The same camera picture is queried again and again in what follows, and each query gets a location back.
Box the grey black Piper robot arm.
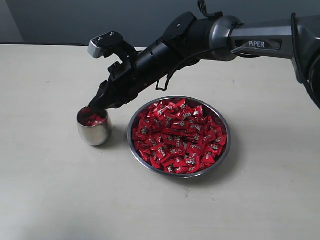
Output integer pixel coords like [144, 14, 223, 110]
[88, 12, 320, 112]

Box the red candy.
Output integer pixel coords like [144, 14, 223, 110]
[83, 113, 106, 127]

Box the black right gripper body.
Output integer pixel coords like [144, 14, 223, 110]
[98, 39, 182, 109]

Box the stainless steel bowl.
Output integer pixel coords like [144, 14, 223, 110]
[127, 96, 231, 179]

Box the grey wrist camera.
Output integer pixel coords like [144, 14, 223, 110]
[87, 31, 124, 60]

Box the stainless steel cup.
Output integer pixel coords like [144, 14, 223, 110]
[76, 106, 113, 147]

